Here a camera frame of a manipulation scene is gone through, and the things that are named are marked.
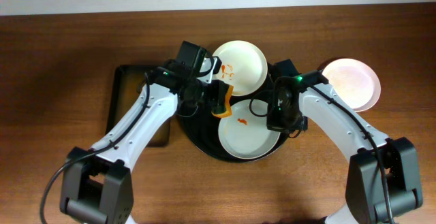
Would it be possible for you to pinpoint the light grey plate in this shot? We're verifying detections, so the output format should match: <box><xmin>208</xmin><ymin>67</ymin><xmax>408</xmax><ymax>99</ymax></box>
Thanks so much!
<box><xmin>218</xmin><ymin>99</ymin><xmax>280</xmax><ymax>160</ymax></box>

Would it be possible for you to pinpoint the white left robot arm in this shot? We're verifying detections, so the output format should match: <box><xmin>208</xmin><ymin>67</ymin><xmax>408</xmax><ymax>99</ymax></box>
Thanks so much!
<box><xmin>60</xmin><ymin>67</ymin><xmax>233</xmax><ymax>224</ymax></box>

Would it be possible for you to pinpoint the pink plate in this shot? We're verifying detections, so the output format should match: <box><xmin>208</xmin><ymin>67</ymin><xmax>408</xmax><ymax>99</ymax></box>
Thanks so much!
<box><xmin>322</xmin><ymin>58</ymin><xmax>382</xmax><ymax>112</ymax></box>

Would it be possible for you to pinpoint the cream white plate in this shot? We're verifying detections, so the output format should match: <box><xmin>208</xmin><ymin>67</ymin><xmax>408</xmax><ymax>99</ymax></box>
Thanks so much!
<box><xmin>213</xmin><ymin>40</ymin><xmax>268</xmax><ymax>97</ymax></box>

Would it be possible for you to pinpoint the orange green scrub sponge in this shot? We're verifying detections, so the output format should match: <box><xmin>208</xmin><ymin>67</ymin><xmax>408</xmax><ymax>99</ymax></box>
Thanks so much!
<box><xmin>211</xmin><ymin>83</ymin><xmax>234</xmax><ymax>118</ymax></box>

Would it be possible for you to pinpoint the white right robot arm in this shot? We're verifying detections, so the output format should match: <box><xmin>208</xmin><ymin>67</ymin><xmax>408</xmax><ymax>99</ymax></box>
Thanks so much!
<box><xmin>267</xmin><ymin>71</ymin><xmax>423</xmax><ymax>223</ymax></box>

